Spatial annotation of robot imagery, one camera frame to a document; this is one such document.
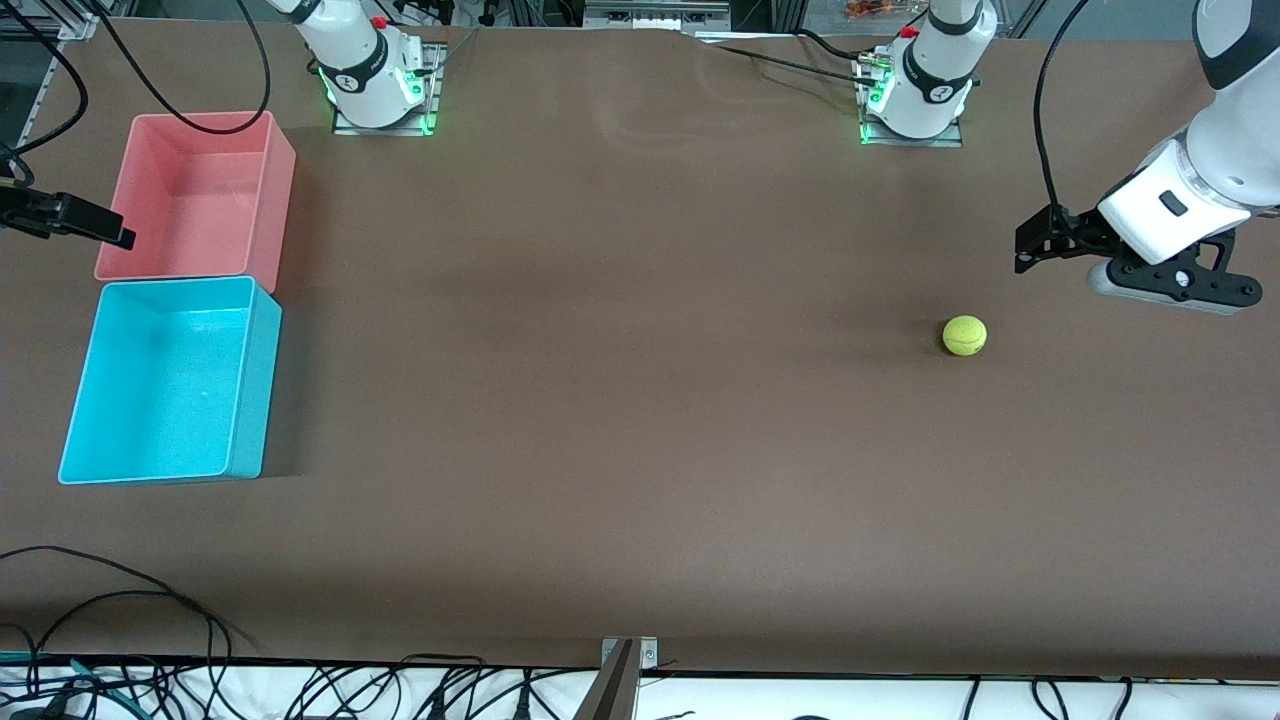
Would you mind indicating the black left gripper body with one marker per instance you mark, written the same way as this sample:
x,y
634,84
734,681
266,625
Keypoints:
x,y
1078,236

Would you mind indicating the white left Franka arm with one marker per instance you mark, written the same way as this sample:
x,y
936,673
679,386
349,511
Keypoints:
x,y
1220,150

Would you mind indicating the aluminium frame profile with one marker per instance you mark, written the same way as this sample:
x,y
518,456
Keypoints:
x,y
1022,15

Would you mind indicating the yellow tennis ball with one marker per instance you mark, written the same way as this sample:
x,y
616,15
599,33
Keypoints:
x,y
964,336

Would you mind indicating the pink plastic bin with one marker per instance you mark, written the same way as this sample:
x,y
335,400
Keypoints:
x,y
200,200

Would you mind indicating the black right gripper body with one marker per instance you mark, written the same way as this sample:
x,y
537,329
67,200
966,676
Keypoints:
x,y
40,213

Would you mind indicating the blue plastic bin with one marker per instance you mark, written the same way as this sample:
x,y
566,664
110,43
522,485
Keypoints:
x,y
160,400

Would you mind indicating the aluminium frame corner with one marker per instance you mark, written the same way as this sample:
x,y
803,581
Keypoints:
x,y
85,25

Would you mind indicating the brown table cover sheet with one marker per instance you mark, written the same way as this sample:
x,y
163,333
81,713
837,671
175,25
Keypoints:
x,y
640,400

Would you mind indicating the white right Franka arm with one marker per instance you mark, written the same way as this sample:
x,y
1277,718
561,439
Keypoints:
x,y
360,70

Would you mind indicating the silver metal bracket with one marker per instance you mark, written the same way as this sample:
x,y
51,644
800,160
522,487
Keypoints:
x,y
648,655

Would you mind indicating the grey metal box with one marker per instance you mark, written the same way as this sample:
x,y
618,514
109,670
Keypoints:
x,y
655,15

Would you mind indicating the orange objects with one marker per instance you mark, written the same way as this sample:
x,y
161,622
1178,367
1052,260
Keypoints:
x,y
870,10

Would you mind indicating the grey metal pole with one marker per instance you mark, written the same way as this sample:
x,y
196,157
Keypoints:
x,y
610,695

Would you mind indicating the perforated metal strip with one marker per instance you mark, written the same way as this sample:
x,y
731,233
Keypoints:
x,y
45,90

